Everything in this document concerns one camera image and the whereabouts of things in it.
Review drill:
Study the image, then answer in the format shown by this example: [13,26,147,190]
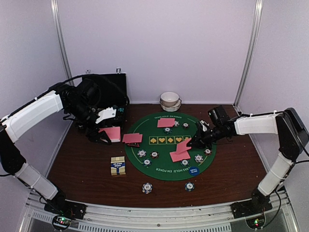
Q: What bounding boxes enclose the green blue chip stack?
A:
[184,182,195,192]

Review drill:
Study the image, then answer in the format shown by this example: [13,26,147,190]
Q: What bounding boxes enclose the red card bottom player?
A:
[169,151,191,162]

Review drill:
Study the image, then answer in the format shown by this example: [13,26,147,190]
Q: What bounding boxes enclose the red-backed card deck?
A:
[99,127,121,143]

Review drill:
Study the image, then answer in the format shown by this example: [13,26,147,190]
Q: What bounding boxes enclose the red black all-in triangle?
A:
[127,143,140,147]

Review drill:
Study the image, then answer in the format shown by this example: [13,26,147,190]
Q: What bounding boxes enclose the red card player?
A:
[157,118,175,128]
[169,151,191,162]

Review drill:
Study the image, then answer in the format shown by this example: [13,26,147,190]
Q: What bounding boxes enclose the red card top player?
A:
[157,118,175,128]

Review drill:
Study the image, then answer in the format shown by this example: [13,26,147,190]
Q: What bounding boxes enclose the white ceramic bowl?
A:
[160,92,180,107]

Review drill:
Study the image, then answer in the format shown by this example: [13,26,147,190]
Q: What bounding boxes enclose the black poker chip case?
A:
[82,73,130,128]

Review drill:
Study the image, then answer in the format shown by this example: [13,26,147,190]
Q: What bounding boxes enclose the gold blue card box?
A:
[111,156,126,176]

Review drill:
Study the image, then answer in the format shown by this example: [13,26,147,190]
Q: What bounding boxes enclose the green blue chip bottom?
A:
[180,159,190,167]

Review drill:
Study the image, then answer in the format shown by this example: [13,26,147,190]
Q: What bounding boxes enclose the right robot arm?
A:
[187,105,309,214]

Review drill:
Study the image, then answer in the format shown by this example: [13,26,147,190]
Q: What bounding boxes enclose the blue tan ten chip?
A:
[137,149,147,158]

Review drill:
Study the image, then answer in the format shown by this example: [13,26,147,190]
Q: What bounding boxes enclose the round green poker mat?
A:
[125,112,217,181]

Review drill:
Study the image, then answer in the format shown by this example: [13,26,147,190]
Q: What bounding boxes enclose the white lower bowl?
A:
[160,99,182,112]

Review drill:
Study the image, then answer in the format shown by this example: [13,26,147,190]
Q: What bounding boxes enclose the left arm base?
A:
[44,201,87,219]

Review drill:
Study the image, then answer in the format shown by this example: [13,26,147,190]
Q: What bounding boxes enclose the brown black chip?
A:
[150,151,159,159]
[204,149,212,156]
[182,123,189,129]

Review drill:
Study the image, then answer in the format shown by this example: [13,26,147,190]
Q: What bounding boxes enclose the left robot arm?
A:
[0,79,116,215]

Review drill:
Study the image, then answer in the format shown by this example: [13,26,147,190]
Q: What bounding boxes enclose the blue small blind button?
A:
[189,167,200,176]

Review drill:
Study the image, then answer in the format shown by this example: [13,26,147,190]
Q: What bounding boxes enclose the blue tan chip stack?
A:
[142,182,153,194]

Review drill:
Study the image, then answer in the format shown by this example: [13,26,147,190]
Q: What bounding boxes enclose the teal chips in case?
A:
[113,105,126,117]

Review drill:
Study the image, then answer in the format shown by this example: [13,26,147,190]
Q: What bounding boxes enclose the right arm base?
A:
[230,200,273,219]

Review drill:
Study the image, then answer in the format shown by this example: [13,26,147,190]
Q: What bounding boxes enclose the green blue chip top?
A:
[163,127,172,134]

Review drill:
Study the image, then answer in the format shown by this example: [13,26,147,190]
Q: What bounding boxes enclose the brown black chip top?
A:
[182,123,189,129]

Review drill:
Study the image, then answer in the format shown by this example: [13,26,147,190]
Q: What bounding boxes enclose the single red-backed card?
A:
[122,134,140,144]

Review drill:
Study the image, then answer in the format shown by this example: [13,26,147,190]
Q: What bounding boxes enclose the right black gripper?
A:
[187,125,224,150]

